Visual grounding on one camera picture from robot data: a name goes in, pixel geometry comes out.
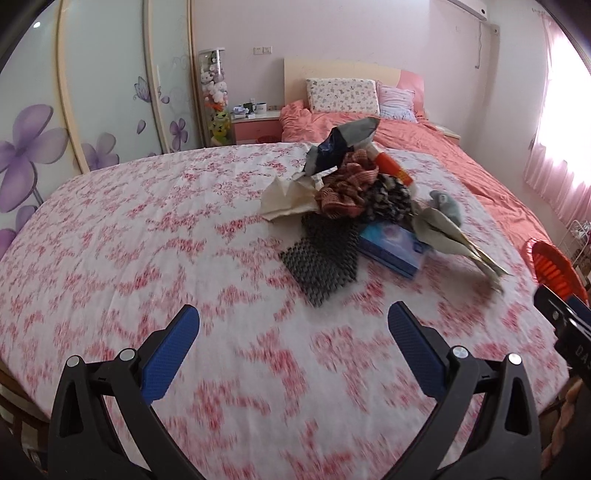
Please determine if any beige pink headboard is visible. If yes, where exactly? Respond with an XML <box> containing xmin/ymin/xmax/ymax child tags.
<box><xmin>283</xmin><ymin>58</ymin><xmax>425</xmax><ymax>117</ymax></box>

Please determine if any black mesh mat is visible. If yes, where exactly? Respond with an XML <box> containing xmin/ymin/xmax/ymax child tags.
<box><xmin>280</xmin><ymin>213</ymin><xmax>361</xmax><ymax>307</ymax></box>

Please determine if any floral glass wardrobe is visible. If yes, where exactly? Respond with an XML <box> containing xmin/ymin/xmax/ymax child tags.
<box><xmin>1</xmin><ymin>1</ymin><xmax>204</xmax><ymax>248</ymax></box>

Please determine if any grey foil wrapper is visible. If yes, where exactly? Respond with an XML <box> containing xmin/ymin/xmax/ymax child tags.
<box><xmin>412</xmin><ymin>201</ymin><xmax>510</xmax><ymax>292</ymax></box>

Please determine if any orange white paper cup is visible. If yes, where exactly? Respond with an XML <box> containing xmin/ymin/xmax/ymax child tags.
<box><xmin>366</xmin><ymin>142</ymin><xmax>414</xmax><ymax>188</ymax></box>

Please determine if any white wire rack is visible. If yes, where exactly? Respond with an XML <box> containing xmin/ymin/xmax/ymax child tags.
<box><xmin>559</xmin><ymin>220</ymin><xmax>590</xmax><ymax>278</ymax></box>

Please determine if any red plaid cloth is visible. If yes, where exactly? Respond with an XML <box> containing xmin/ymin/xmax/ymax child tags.
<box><xmin>315</xmin><ymin>149</ymin><xmax>379</xmax><ymax>219</ymax></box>

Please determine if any black daisy floral cloth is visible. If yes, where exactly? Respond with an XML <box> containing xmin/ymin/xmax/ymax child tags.
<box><xmin>365</xmin><ymin>174</ymin><xmax>412</xmax><ymax>224</ymax></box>

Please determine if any plush toy display tube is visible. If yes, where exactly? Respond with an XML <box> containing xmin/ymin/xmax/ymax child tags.
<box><xmin>198</xmin><ymin>48</ymin><xmax>231</xmax><ymax>146</ymax></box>

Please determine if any floral pink white tablecloth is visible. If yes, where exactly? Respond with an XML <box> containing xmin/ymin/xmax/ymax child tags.
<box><xmin>1</xmin><ymin>143</ymin><xmax>568</xmax><ymax>479</ymax></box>

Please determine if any pink white nightstand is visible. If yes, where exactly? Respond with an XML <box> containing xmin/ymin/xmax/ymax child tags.
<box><xmin>231</xmin><ymin>110</ymin><xmax>283</xmax><ymax>145</ymax></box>

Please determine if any blue tissue pack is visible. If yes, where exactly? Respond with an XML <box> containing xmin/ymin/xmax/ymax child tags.
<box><xmin>358</xmin><ymin>222</ymin><xmax>431</xmax><ymax>279</ymax></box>

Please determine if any pink striped pillow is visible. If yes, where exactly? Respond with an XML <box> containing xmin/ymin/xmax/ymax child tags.
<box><xmin>378</xmin><ymin>83</ymin><xmax>417</xmax><ymax>123</ymax></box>

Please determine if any grey blue sock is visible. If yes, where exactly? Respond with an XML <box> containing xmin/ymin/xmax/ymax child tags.
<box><xmin>430</xmin><ymin>190</ymin><xmax>463</xmax><ymax>227</ymax></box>

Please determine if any white mug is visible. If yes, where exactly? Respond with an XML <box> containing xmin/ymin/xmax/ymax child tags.
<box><xmin>253</xmin><ymin>102</ymin><xmax>267</xmax><ymax>115</ymax></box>

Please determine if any pink window curtain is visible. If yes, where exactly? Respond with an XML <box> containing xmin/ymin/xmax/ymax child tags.
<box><xmin>524</xmin><ymin>14</ymin><xmax>590</xmax><ymax>224</ymax></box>

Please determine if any salmon pink bed duvet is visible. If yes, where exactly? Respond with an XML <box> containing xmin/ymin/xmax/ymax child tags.
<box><xmin>280</xmin><ymin>100</ymin><xmax>551</xmax><ymax>249</ymax></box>

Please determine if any floral white pillow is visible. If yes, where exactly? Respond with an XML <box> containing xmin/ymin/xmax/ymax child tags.
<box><xmin>305</xmin><ymin>78</ymin><xmax>380</xmax><ymax>116</ymax></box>

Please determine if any white air conditioner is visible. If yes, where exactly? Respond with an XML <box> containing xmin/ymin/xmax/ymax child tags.
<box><xmin>449</xmin><ymin>0</ymin><xmax>488</xmax><ymax>22</ymax></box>

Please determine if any navy silver snack bag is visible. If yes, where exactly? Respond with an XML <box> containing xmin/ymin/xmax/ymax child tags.
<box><xmin>303</xmin><ymin>117</ymin><xmax>380</xmax><ymax>176</ymax></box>

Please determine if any orange plastic laundry basket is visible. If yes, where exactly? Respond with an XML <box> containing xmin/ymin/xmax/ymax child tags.
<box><xmin>525</xmin><ymin>238</ymin><xmax>589</xmax><ymax>305</ymax></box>

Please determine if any white paper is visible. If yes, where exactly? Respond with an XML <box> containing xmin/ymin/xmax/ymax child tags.
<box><xmin>259</xmin><ymin>169</ymin><xmax>335</xmax><ymax>221</ymax></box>

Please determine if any person's right hand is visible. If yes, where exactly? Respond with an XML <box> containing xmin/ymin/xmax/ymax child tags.
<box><xmin>541</xmin><ymin>378</ymin><xmax>583</xmax><ymax>470</ymax></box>

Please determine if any white wall socket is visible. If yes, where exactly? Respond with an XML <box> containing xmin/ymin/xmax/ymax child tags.
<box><xmin>252</xmin><ymin>46</ymin><xmax>273</xmax><ymax>55</ymax></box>

